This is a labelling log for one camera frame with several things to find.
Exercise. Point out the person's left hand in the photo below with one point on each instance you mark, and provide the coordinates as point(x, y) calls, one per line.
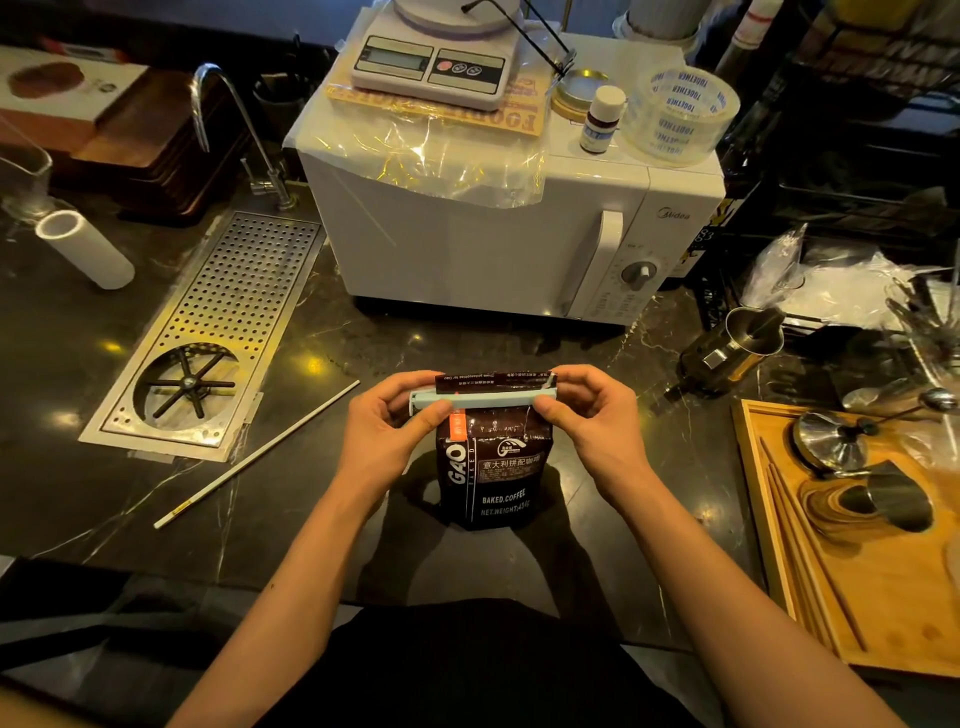
point(375, 439)

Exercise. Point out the person's right hand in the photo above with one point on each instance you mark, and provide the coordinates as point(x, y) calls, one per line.
point(607, 442)

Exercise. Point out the person's right middle finger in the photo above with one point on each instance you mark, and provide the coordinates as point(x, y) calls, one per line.
point(574, 403)

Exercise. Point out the person's right thumb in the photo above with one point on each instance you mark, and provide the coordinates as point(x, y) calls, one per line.
point(561, 424)

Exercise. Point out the person's left thumb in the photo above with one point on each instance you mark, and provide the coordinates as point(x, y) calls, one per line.
point(431, 420)

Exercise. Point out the person's left middle finger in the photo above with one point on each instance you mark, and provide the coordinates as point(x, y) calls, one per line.
point(397, 409)

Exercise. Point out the light blue bag sealing clip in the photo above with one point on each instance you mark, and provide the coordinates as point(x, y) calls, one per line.
point(487, 400)

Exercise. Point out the dark brown coffee bag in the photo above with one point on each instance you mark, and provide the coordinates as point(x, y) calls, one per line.
point(495, 472)

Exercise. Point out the long white stick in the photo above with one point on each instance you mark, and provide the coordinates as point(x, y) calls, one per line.
point(255, 454)

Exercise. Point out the steel milk pitcher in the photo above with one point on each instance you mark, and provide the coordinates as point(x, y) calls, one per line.
point(731, 349)

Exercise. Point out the white microwave oven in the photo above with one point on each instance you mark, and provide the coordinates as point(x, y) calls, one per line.
point(480, 240)

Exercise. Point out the perforated steel rinser drip tray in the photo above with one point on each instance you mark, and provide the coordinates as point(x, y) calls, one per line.
point(225, 315)

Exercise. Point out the clear plastic sheet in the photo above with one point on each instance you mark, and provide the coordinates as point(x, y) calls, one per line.
point(420, 161)

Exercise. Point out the person's black apron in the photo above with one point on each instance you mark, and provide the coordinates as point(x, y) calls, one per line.
point(480, 667)

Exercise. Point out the round steel coffee tamper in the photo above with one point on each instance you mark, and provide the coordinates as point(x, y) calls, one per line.
point(829, 442)

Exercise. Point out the wooden chopstick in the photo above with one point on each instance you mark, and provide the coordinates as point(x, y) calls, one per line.
point(799, 562)
point(814, 547)

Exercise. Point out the crumpled clear plastic bag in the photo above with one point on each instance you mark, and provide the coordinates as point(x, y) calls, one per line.
point(832, 289)

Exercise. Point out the small white capped bottle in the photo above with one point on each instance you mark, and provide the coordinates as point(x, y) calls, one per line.
point(600, 120)

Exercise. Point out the yellow printed paper card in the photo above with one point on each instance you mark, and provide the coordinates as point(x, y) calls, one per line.
point(525, 112)

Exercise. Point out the clear printed tape roll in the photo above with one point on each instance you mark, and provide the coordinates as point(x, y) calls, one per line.
point(679, 116)

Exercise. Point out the chrome gooseneck faucet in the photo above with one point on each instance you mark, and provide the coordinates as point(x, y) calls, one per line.
point(251, 139)

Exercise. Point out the round gold tin lid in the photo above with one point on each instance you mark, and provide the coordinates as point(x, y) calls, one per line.
point(577, 90)

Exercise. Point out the dark cup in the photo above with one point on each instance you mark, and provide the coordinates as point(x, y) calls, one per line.
point(276, 109)

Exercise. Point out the white digital kitchen scale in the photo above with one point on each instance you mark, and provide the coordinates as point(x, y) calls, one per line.
point(431, 64)

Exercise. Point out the stack of dark wooden boards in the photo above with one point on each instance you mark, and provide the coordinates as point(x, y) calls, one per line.
point(161, 150)

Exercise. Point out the white paper roll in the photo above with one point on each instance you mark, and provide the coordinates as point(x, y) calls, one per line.
point(86, 247)

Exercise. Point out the glass holder with utensils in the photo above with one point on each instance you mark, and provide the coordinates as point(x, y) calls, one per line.
point(926, 330)

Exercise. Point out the black thin-framed glasses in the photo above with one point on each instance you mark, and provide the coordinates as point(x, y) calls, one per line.
point(544, 41)

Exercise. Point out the steel spoon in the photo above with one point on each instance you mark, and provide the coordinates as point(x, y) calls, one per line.
point(937, 400)

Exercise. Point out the light wooden tray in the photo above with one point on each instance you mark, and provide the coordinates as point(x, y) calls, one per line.
point(892, 592)

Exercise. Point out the white ribbed cup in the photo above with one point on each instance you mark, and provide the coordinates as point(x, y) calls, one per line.
point(664, 19)

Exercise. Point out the clear glass measuring cup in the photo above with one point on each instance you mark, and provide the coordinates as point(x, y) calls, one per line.
point(26, 184)

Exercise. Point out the white box with brown picture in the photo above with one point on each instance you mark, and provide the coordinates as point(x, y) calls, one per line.
point(60, 86)

